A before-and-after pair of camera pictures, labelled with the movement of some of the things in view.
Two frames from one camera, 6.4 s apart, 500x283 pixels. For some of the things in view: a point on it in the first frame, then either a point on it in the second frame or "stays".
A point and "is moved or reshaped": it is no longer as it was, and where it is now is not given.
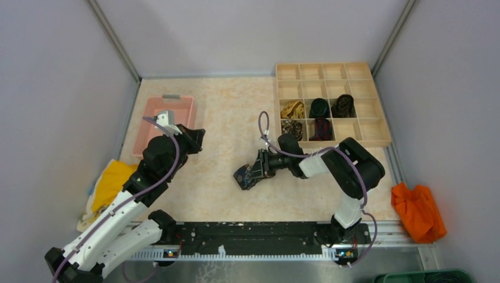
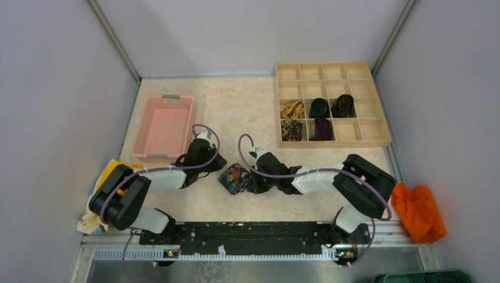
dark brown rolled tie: (343, 107) stays
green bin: (443, 276) stays
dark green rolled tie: (319, 109) stays
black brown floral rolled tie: (289, 127) stays
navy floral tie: (244, 183) is moved or reshaped
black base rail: (305, 238) stays
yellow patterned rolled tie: (293, 109) stays
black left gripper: (194, 138) → (220, 162)
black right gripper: (262, 167) → (255, 187)
